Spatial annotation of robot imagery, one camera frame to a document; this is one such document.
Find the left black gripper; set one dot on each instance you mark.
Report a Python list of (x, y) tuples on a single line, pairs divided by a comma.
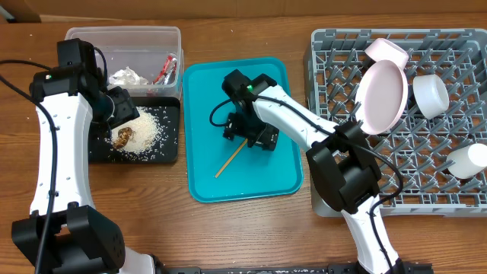
[(126, 108)]

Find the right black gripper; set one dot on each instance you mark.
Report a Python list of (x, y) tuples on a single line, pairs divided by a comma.
[(268, 138)]

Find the wooden chopstick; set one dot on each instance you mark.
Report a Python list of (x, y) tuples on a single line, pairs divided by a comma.
[(231, 158)]

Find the brown food scrap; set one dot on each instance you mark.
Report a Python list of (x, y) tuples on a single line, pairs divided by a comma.
[(124, 135)]

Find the pile of rice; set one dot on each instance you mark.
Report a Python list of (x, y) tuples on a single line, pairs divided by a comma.
[(155, 137)]

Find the white tissue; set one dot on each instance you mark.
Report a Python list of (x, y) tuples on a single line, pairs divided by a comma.
[(127, 76)]

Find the red snack wrapper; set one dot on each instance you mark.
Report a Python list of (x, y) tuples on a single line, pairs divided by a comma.
[(168, 72)]

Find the large white plate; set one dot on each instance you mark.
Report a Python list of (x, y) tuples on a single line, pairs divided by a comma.
[(381, 97)]

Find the small white bowl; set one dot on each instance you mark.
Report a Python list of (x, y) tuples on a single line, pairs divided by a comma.
[(383, 49)]

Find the white cup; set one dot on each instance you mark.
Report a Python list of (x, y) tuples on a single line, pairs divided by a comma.
[(431, 95)]

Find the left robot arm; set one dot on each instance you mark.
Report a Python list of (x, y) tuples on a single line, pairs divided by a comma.
[(64, 233)]

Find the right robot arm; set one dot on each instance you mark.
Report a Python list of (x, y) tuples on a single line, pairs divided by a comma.
[(343, 168)]

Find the grey dishwasher rack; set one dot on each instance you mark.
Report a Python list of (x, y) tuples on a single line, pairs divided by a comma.
[(334, 64)]

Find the black plastic tray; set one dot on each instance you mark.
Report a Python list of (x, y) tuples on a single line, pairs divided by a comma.
[(97, 152)]

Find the teal serving tray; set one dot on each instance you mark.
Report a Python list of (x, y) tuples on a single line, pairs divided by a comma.
[(254, 172)]

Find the clear plastic bin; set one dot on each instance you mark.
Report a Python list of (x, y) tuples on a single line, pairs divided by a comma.
[(143, 49)]

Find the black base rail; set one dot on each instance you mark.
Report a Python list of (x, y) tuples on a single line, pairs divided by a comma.
[(342, 268)]

